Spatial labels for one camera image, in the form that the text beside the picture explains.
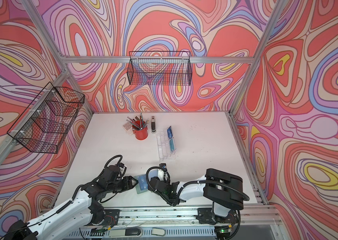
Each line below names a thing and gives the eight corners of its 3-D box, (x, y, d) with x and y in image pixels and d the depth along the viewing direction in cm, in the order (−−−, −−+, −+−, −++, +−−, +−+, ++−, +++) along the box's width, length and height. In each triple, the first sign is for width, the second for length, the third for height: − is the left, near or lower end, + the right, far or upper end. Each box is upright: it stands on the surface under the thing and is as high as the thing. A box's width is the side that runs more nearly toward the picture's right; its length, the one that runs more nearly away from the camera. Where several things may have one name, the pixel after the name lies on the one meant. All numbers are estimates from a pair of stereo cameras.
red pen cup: (135, 140, 105) (131, 130, 96) (136, 130, 111) (134, 120, 102) (147, 140, 105) (145, 130, 96) (148, 130, 111) (146, 120, 102)
